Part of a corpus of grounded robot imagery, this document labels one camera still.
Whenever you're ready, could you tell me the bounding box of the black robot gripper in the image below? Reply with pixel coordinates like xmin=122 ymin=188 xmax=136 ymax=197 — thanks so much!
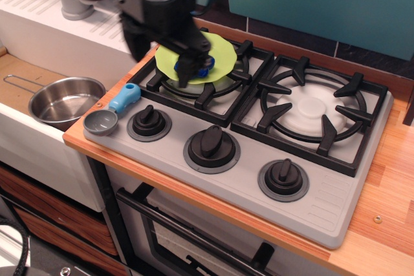
xmin=118 ymin=0 xmax=211 ymax=88

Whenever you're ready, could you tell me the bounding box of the blue toy blueberry cluster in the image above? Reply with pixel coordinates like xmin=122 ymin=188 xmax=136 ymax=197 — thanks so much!
xmin=174 ymin=56 xmax=215 ymax=79

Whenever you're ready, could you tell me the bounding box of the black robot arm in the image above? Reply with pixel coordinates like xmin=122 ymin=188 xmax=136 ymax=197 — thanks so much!
xmin=116 ymin=0 xmax=211 ymax=88

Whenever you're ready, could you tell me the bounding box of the lime green plastic plate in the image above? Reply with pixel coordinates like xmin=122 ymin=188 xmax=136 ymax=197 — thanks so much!
xmin=155 ymin=31 xmax=237 ymax=85

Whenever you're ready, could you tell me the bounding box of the blue grey toy spoon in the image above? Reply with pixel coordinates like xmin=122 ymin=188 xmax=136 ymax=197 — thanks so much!
xmin=83 ymin=83 xmax=141 ymax=136

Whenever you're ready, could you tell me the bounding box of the stainless steel pot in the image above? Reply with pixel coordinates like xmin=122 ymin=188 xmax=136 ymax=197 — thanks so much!
xmin=3 ymin=74 xmax=106 ymax=132

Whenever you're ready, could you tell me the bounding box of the black left burner grate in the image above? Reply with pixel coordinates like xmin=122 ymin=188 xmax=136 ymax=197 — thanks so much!
xmin=130 ymin=39 xmax=274 ymax=127

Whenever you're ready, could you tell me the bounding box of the black burner grate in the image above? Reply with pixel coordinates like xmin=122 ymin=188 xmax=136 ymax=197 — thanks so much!
xmin=130 ymin=39 xmax=274 ymax=127
xmin=231 ymin=55 xmax=393 ymax=177

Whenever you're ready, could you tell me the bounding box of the black left stove knob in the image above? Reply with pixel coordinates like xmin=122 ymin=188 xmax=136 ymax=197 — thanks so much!
xmin=127 ymin=105 xmax=172 ymax=142

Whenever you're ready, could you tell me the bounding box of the black stove knob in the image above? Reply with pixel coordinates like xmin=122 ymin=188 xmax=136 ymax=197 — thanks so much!
xmin=127 ymin=105 xmax=172 ymax=142
xmin=257 ymin=158 xmax=310 ymax=203
xmin=183 ymin=125 xmax=241 ymax=175

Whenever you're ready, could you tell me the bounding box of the black middle stove knob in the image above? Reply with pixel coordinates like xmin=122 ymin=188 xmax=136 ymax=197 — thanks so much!
xmin=183 ymin=125 xmax=241 ymax=175

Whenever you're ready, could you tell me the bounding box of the grey toy stove top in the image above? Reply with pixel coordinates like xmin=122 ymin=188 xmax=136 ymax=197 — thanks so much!
xmin=85 ymin=54 xmax=380 ymax=249

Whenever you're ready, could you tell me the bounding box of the black right burner grate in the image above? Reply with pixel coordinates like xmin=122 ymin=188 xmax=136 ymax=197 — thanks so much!
xmin=231 ymin=55 xmax=393 ymax=177

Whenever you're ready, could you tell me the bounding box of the black right stove knob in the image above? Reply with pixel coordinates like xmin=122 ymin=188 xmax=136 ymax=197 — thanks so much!
xmin=257 ymin=158 xmax=310 ymax=203

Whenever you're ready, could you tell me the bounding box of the wooden drawer front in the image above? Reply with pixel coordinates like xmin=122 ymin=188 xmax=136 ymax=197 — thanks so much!
xmin=1 ymin=163 xmax=127 ymax=275

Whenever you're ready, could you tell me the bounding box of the oven door with handle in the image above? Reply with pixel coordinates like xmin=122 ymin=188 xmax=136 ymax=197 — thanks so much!
xmin=116 ymin=184 xmax=330 ymax=275

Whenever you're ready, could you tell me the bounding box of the black braided cable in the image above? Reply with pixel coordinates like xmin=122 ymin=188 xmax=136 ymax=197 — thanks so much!
xmin=0 ymin=217 xmax=32 ymax=276

